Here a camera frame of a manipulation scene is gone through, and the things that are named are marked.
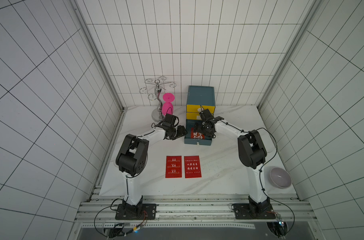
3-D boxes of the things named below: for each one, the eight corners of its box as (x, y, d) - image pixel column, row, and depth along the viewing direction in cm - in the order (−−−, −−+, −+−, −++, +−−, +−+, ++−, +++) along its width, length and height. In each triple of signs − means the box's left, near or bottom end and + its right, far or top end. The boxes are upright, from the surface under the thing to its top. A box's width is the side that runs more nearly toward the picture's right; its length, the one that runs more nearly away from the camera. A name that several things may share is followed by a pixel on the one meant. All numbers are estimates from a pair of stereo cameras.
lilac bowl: (270, 189, 81) (275, 187, 77) (263, 170, 88) (267, 167, 84) (290, 189, 81) (296, 187, 77) (282, 170, 88) (287, 167, 84)
